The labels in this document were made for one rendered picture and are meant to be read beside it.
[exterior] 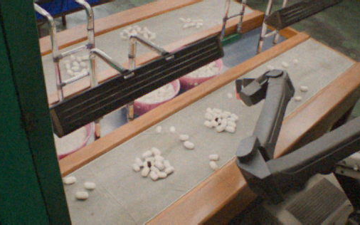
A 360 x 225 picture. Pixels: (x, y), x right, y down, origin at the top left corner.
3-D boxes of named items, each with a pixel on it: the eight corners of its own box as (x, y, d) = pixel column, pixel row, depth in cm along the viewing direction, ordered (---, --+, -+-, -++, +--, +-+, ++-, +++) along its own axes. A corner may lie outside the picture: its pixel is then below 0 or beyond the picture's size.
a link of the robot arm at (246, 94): (295, 94, 111) (284, 70, 107) (269, 116, 108) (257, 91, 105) (272, 90, 121) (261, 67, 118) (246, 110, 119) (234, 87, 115)
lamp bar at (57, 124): (224, 57, 125) (228, 38, 120) (59, 140, 88) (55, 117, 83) (206, 47, 128) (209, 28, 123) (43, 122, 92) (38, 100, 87)
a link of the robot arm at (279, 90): (272, 191, 81) (253, 154, 77) (250, 194, 84) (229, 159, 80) (298, 91, 113) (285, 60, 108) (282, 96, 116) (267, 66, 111)
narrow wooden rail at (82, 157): (305, 51, 217) (310, 35, 209) (11, 228, 111) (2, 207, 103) (297, 47, 219) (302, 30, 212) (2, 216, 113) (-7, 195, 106)
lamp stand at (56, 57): (100, 103, 156) (97, 4, 126) (60, 123, 144) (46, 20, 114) (76, 82, 165) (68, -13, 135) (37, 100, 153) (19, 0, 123)
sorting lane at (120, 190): (353, 65, 199) (355, 62, 198) (60, 289, 93) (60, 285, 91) (308, 41, 212) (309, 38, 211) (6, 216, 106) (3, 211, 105)
